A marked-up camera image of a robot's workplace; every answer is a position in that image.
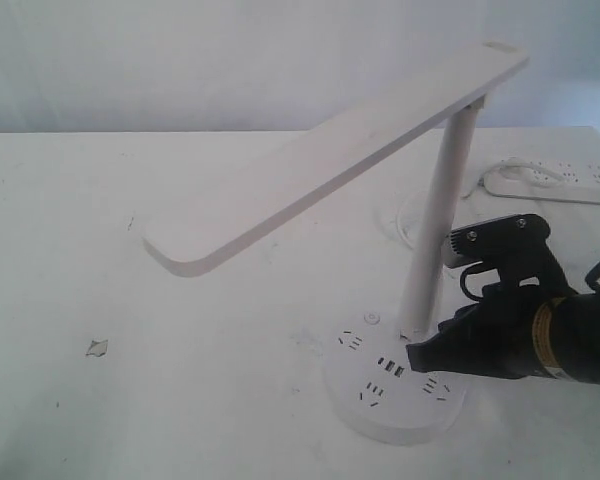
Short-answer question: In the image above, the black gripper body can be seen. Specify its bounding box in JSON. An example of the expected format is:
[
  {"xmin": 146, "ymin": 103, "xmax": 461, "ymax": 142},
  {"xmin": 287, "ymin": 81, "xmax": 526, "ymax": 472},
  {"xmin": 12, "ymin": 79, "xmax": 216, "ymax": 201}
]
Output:
[{"xmin": 439, "ymin": 287, "xmax": 575, "ymax": 380}]

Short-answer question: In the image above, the white desk lamp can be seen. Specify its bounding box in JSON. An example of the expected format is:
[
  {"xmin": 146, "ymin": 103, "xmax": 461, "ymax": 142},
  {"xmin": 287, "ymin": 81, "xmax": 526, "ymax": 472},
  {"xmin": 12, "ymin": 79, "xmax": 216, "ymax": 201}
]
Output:
[{"xmin": 143, "ymin": 42, "xmax": 529, "ymax": 445}]

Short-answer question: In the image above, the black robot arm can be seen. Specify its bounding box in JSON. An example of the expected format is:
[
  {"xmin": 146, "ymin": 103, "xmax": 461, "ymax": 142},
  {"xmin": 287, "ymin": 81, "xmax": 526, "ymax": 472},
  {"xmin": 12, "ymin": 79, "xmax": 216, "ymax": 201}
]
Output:
[{"xmin": 406, "ymin": 261, "xmax": 600, "ymax": 385}]

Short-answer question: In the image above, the white power strip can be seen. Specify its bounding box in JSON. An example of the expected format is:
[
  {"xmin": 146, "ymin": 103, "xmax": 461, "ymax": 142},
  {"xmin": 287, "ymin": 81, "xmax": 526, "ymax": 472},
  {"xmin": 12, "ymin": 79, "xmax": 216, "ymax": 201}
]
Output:
[{"xmin": 481, "ymin": 157, "xmax": 600, "ymax": 205}]

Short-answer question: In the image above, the small torn paper scrap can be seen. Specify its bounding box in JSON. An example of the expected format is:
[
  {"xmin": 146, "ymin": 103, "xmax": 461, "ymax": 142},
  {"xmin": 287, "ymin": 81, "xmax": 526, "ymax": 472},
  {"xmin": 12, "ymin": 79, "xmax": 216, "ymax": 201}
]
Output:
[{"xmin": 85, "ymin": 339, "xmax": 109, "ymax": 358}]

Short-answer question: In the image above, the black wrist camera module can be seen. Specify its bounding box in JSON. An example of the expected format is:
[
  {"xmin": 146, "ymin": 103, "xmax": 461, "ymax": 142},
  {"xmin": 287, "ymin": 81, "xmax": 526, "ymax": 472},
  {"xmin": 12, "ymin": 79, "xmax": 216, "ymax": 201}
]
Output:
[{"xmin": 441, "ymin": 213, "xmax": 575, "ymax": 301}]

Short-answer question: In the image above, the white plug with cord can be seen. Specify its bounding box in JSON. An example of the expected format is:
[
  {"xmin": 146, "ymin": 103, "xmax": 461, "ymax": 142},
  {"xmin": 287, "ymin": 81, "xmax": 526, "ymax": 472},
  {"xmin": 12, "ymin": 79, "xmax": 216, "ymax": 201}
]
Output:
[{"xmin": 460, "ymin": 157, "xmax": 579, "ymax": 203}]

